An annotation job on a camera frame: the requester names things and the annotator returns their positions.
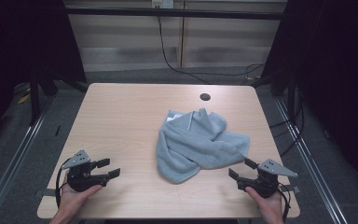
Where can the person's right hand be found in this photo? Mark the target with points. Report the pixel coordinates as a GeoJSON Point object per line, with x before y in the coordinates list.
{"type": "Point", "coordinates": [270, 205]}

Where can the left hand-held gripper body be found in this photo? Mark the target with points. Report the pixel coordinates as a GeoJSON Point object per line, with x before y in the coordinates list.
{"type": "Point", "coordinates": [80, 182]}

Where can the yellow object on floor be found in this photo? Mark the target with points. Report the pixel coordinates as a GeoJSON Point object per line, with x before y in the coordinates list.
{"type": "Point", "coordinates": [24, 99]}

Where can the aluminium floor rail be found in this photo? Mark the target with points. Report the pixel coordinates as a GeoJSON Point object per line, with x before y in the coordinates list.
{"type": "Point", "coordinates": [310, 161]}
{"type": "Point", "coordinates": [15, 158]}

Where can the black horizontal frame bar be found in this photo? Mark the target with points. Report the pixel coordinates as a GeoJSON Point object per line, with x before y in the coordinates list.
{"type": "Point", "coordinates": [174, 13]}

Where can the grey tape strip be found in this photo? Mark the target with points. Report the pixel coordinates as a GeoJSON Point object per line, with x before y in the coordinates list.
{"type": "Point", "coordinates": [292, 188]}
{"type": "Point", "coordinates": [48, 192]}

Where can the white wall outlet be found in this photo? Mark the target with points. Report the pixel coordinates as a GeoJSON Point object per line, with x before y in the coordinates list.
{"type": "Point", "coordinates": [163, 3]}

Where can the black curtain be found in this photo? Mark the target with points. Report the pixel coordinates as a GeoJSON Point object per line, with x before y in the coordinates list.
{"type": "Point", "coordinates": [18, 40]}
{"type": "Point", "coordinates": [335, 77]}

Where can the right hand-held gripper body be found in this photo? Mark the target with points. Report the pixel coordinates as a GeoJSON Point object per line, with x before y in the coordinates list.
{"type": "Point", "coordinates": [267, 183]}

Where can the black metal stand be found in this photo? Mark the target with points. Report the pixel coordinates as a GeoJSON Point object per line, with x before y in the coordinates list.
{"type": "Point", "coordinates": [34, 99]}

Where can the grey-blue towel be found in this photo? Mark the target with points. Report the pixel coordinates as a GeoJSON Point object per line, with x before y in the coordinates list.
{"type": "Point", "coordinates": [199, 146]}

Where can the person's left hand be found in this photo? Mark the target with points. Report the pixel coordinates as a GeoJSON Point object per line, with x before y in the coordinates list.
{"type": "Point", "coordinates": [73, 200]}

